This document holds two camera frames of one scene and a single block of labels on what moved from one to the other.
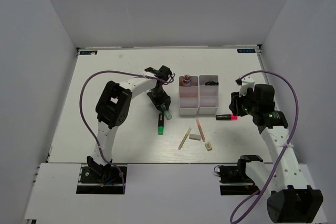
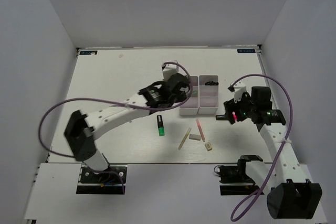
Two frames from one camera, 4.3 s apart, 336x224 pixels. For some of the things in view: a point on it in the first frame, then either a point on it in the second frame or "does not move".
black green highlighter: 160,124 does not move
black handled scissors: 211,83 does not move
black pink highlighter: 226,117 does not move
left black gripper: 165,100 -> 181,97
